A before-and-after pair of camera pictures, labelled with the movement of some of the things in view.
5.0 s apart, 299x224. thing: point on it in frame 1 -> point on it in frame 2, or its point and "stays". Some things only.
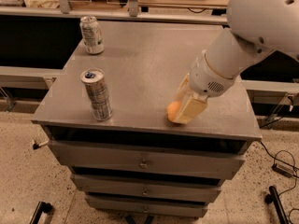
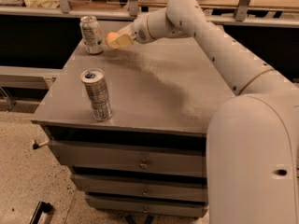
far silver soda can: (92, 35) stays
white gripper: (205, 77) -> (139, 30)
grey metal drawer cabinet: (138, 162) stays
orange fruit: (173, 109) -> (110, 35)
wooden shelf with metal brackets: (157, 5) stays
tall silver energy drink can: (94, 80) stays
